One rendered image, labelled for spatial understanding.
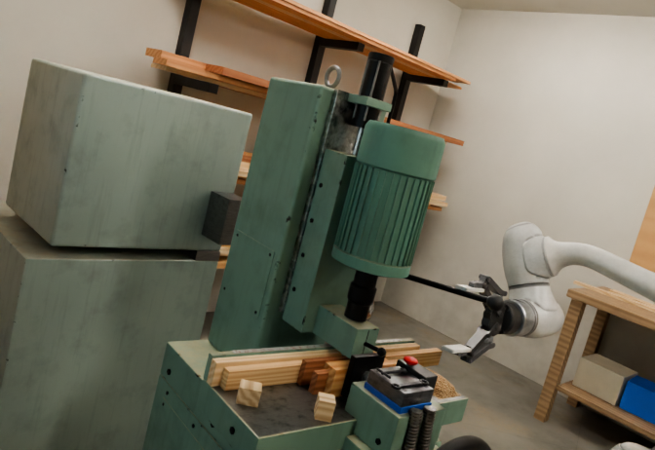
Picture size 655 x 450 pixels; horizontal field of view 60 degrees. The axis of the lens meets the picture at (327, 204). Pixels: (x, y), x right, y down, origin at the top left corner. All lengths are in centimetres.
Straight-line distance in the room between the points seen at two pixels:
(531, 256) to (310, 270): 56
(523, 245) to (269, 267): 64
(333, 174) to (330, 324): 34
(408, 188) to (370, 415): 45
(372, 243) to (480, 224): 368
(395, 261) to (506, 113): 373
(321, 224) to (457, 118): 385
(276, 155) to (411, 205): 38
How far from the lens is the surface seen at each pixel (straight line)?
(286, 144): 137
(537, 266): 152
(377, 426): 115
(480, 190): 486
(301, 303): 134
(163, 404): 158
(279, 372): 122
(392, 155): 116
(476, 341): 137
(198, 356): 152
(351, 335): 127
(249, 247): 144
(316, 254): 130
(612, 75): 461
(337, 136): 134
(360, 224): 119
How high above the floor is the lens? 143
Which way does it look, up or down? 8 degrees down
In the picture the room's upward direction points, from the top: 15 degrees clockwise
